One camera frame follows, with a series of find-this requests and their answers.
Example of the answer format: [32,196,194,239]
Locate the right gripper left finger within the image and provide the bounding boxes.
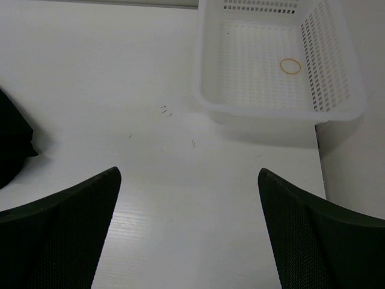
[1,167,121,288]

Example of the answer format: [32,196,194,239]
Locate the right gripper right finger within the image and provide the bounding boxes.
[257,168,384,288]

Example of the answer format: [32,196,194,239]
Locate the black pleated skirt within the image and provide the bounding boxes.
[1,92,38,188]

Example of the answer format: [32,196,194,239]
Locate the white plastic basket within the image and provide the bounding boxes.
[192,1,366,124]

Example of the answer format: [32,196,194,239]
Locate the orange rubber band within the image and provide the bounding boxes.
[280,58,302,75]

